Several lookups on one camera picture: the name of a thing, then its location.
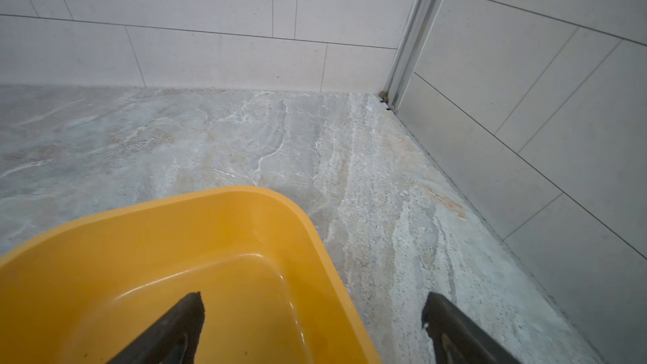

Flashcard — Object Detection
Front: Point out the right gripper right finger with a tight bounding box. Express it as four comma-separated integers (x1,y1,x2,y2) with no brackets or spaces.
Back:
421,293,520,364

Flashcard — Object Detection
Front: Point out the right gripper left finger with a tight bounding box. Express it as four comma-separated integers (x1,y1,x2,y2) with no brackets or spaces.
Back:
109,293,206,363

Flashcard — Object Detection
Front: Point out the yellow plastic bowl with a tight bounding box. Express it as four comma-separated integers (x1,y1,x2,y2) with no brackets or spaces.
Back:
1,185,380,363

